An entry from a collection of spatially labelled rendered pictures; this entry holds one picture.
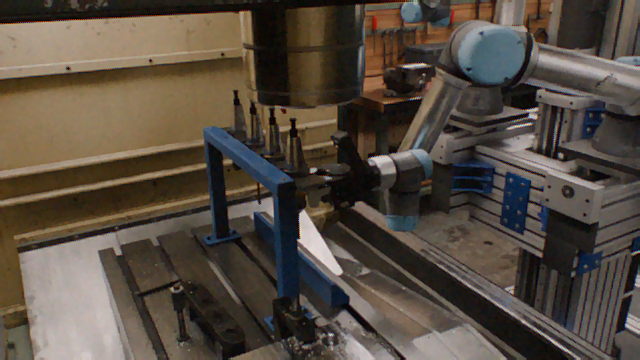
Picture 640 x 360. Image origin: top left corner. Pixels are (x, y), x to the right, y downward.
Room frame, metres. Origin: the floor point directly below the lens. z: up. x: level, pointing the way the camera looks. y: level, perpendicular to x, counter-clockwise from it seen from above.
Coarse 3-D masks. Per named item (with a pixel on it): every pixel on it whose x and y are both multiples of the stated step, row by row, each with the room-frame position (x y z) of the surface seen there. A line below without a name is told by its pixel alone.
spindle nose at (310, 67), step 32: (256, 32) 0.66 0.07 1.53; (288, 32) 0.64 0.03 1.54; (320, 32) 0.64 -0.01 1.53; (352, 32) 0.66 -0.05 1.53; (256, 64) 0.66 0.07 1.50; (288, 64) 0.64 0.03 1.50; (320, 64) 0.64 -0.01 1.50; (352, 64) 0.66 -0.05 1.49; (256, 96) 0.66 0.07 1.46; (288, 96) 0.64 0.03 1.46; (320, 96) 0.64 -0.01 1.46; (352, 96) 0.66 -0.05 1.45
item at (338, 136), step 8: (336, 136) 1.07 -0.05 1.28; (344, 136) 1.06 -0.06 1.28; (336, 144) 1.07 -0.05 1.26; (344, 144) 1.06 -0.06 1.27; (352, 144) 1.07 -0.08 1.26; (344, 152) 1.07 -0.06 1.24; (352, 152) 1.07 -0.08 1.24; (344, 160) 1.10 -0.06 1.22; (352, 160) 1.07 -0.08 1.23; (360, 160) 1.08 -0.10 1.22; (360, 168) 1.08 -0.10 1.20; (360, 176) 1.08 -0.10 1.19
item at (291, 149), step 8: (288, 136) 1.04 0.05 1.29; (288, 144) 1.03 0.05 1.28; (296, 144) 1.02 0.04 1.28; (288, 152) 1.03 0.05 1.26; (296, 152) 1.02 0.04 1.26; (288, 160) 1.02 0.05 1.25; (296, 160) 1.02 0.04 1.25; (304, 160) 1.03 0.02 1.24; (288, 168) 1.02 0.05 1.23; (296, 168) 1.02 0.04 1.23; (304, 168) 1.03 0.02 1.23
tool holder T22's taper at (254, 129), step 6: (252, 114) 1.22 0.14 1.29; (258, 114) 1.23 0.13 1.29; (252, 120) 1.22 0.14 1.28; (258, 120) 1.22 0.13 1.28; (252, 126) 1.22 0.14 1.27; (258, 126) 1.22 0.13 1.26; (252, 132) 1.21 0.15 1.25; (258, 132) 1.22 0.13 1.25; (252, 138) 1.21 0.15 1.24; (258, 138) 1.21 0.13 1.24
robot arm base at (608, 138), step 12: (612, 120) 1.27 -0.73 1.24; (624, 120) 1.25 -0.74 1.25; (636, 120) 1.24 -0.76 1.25; (600, 132) 1.29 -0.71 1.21; (612, 132) 1.26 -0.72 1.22; (624, 132) 1.24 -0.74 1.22; (636, 132) 1.24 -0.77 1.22; (600, 144) 1.27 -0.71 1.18; (612, 144) 1.25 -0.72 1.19; (624, 144) 1.23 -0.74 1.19; (636, 144) 1.23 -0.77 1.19; (624, 156) 1.23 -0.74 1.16; (636, 156) 1.22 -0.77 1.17
